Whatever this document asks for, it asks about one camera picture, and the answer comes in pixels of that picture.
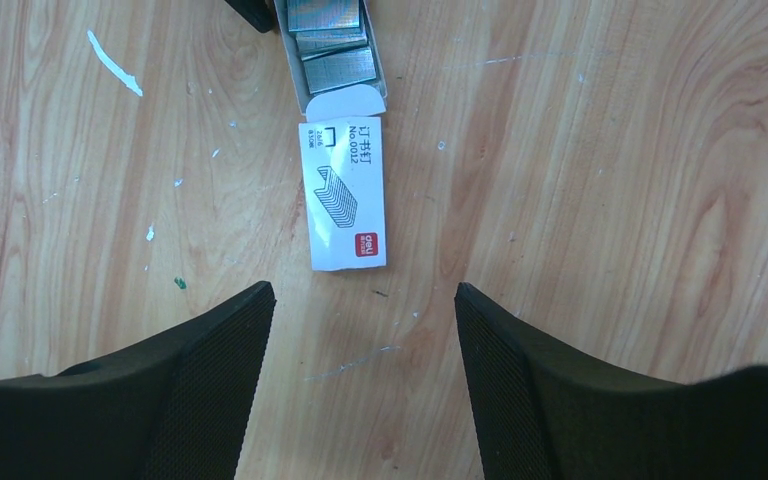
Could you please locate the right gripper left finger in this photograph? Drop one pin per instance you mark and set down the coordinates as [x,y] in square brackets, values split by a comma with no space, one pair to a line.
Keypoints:
[173,406]

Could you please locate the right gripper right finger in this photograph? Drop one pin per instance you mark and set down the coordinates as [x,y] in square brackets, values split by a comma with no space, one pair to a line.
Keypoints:
[543,409]

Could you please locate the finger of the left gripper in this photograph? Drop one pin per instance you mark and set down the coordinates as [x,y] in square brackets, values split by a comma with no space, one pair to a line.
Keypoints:
[257,13]

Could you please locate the small white staple box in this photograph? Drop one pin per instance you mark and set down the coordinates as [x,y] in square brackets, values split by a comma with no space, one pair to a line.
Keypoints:
[343,178]

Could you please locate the white paper scrap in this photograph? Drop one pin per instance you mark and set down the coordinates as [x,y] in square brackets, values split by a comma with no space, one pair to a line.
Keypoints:
[127,79]

